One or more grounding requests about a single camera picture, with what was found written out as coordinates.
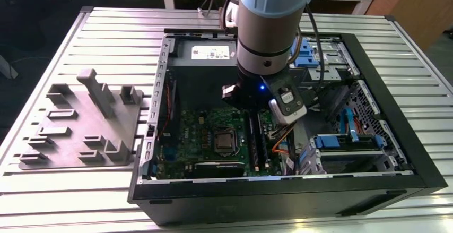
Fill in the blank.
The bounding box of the RAM stick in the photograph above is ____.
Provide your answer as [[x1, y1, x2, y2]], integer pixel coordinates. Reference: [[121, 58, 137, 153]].
[[247, 110, 259, 165]]

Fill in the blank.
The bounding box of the black CPU socket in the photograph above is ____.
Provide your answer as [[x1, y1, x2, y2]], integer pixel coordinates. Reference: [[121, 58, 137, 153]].
[[211, 126, 240, 157]]

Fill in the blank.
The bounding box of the grey power supply unit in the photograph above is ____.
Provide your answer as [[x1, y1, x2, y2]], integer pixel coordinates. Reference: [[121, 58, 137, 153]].
[[168, 39, 239, 110]]

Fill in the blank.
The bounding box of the silver CPU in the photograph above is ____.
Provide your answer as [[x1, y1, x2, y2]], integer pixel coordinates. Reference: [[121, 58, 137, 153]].
[[215, 133, 235, 149]]

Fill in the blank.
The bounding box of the blue drive bay latch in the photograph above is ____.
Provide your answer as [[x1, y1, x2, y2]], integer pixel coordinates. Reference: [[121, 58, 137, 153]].
[[289, 38, 321, 68]]

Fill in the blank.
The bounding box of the green motherboard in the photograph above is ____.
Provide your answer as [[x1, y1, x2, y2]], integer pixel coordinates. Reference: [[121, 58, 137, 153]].
[[155, 108, 284, 178]]

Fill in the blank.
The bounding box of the metal drive cage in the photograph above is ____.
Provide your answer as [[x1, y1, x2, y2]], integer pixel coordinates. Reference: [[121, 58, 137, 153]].
[[288, 38, 360, 98]]

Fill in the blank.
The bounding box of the hard disk in blue carrier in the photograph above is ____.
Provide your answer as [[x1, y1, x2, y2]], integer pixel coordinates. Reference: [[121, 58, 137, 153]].
[[316, 134, 385, 151]]

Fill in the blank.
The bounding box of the black graphics card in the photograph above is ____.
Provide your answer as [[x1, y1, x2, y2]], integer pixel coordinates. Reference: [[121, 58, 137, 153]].
[[192, 160, 245, 178]]

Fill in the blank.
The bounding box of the black PC case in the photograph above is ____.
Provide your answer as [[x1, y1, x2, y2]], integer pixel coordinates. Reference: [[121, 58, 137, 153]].
[[127, 28, 449, 226]]

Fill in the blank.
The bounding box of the grey parts rack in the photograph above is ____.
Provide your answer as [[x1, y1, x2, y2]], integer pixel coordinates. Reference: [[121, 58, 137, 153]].
[[17, 68, 149, 170]]

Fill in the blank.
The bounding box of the wooden cabinet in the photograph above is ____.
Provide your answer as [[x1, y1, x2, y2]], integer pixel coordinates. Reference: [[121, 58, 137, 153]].
[[367, 0, 453, 52]]

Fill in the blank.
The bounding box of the grey chair part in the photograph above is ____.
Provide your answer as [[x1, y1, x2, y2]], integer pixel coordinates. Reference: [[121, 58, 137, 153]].
[[0, 55, 19, 80]]

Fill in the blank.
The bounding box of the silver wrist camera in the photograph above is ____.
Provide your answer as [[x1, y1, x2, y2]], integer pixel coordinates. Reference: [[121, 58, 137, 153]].
[[268, 87, 308, 125]]

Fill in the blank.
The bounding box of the orange wire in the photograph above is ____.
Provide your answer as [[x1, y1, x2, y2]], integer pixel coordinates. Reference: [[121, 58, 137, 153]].
[[271, 133, 295, 154]]

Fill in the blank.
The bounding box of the red wire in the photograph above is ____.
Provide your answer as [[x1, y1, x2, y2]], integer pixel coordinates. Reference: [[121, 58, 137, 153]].
[[163, 80, 176, 135]]

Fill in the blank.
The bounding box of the blue flat data wire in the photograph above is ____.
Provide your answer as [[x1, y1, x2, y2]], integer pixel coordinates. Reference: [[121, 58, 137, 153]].
[[339, 107, 360, 141]]

